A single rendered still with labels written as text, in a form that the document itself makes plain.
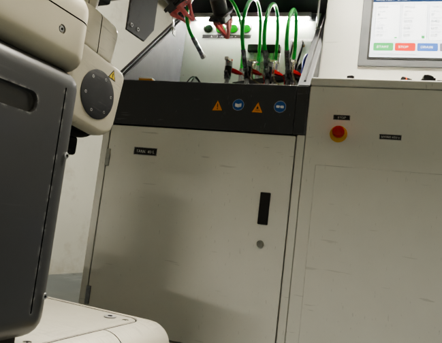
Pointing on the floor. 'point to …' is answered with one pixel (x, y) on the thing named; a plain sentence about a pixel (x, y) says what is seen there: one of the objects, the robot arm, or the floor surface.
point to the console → (371, 203)
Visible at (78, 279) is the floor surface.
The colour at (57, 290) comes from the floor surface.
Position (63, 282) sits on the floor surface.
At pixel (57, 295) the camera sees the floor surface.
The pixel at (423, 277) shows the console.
